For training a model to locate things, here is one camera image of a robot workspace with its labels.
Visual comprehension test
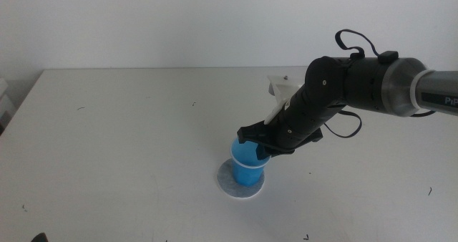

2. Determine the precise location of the blue plastic cup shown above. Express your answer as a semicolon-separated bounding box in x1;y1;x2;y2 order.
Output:
228;136;272;188

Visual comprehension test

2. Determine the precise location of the grey round cup mat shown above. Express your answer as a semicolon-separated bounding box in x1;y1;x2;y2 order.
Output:
216;158;266;200

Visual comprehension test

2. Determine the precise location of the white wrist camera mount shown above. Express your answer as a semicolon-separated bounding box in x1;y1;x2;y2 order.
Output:
264;74;305;125

